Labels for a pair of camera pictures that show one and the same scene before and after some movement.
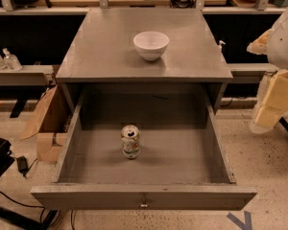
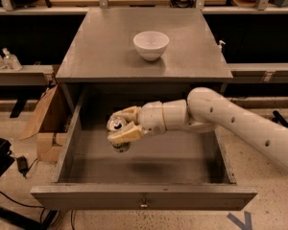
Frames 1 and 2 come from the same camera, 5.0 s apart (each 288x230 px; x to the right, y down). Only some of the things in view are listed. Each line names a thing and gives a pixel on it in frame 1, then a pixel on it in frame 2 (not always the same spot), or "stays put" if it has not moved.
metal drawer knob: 144,204 stays put
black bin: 1,159 stays put
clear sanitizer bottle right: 12,61 stays put
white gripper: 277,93 to 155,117
